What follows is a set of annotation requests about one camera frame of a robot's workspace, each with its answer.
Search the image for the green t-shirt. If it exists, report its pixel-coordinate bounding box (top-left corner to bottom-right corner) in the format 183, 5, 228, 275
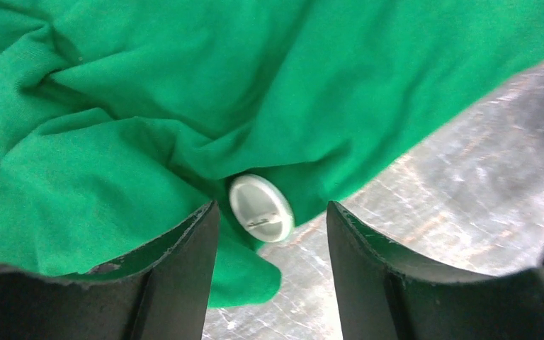
0, 1, 544, 307

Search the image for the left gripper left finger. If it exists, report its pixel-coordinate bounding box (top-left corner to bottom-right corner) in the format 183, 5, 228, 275
0, 202, 220, 339

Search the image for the round orange green badge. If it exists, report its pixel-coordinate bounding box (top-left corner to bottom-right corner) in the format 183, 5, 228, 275
229, 174, 295, 243

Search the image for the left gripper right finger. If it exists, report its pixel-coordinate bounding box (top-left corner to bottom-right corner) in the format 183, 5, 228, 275
327, 202, 544, 339

